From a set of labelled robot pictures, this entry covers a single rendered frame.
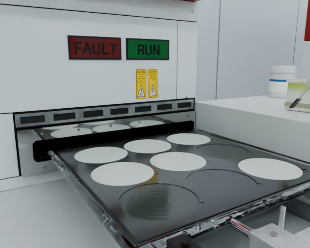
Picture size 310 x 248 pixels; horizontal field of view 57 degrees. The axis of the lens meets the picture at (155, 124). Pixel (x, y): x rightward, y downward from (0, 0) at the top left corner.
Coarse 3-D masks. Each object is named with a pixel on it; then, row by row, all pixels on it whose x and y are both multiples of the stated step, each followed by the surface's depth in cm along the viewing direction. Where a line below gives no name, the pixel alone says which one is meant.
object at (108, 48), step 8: (72, 40) 58; (80, 40) 59; (88, 40) 60; (96, 40) 61; (104, 40) 62; (112, 40) 63; (72, 48) 59; (80, 48) 59; (88, 48) 60; (96, 48) 61; (104, 48) 62; (112, 48) 63; (72, 56) 59; (80, 56) 60; (88, 56) 61; (96, 56) 61; (104, 56) 62; (112, 56) 63
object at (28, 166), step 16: (176, 112) 75; (192, 112) 77; (32, 128) 57; (48, 128) 58; (64, 128) 60; (80, 128) 62; (96, 128) 63; (112, 128) 65; (32, 160) 58; (48, 160) 59
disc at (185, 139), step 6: (168, 138) 66; (174, 138) 66; (180, 138) 66; (186, 138) 66; (192, 138) 66; (198, 138) 66; (204, 138) 66; (186, 144) 61; (192, 144) 61; (198, 144) 61
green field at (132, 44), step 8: (128, 40) 65; (136, 40) 66; (144, 40) 67; (128, 48) 65; (136, 48) 66; (144, 48) 67; (152, 48) 68; (160, 48) 69; (128, 56) 65; (136, 56) 66; (144, 56) 67; (152, 56) 69; (160, 56) 70
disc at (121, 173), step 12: (96, 168) 47; (108, 168) 47; (120, 168) 47; (132, 168) 47; (144, 168) 47; (96, 180) 42; (108, 180) 42; (120, 180) 42; (132, 180) 42; (144, 180) 42
